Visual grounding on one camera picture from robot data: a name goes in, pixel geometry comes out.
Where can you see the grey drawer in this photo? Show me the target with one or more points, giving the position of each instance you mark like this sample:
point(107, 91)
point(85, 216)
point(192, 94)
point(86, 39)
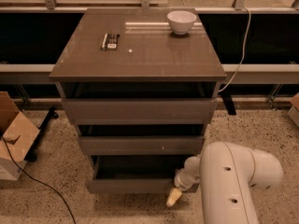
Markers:
point(137, 174)
point(139, 111)
point(146, 145)

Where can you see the grey middle drawer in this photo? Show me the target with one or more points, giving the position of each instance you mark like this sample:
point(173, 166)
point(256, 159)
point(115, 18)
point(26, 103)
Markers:
point(146, 145)

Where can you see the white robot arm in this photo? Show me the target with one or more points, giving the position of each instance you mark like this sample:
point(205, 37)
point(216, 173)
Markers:
point(225, 173)

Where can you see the grey drawer cabinet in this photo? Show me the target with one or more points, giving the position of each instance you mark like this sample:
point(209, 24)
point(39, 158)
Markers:
point(151, 63)

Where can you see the white ceramic bowl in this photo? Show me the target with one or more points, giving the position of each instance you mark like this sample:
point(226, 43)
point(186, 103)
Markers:
point(181, 22)

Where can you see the open cardboard box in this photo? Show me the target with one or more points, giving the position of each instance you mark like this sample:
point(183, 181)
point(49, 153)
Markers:
point(19, 133)

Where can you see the grey bottom drawer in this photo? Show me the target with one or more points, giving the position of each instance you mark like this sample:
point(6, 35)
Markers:
point(137, 174)

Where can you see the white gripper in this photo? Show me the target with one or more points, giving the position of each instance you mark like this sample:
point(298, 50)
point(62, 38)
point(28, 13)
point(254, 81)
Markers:
point(181, 181)

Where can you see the black bracket right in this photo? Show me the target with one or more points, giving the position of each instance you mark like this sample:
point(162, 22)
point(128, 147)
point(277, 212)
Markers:
point(228, 102)

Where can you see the cardboard box at right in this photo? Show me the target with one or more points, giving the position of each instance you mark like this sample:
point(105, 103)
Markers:
point(293, 113)

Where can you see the black stand leg left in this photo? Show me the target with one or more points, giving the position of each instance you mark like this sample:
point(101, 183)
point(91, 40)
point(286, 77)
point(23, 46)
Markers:
point(52, 114)

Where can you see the grey top drawer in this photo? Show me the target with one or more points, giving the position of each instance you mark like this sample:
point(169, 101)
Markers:
point(139, 111)

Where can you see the small black white packet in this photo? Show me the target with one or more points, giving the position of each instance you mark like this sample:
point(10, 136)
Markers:
point(110, 41)

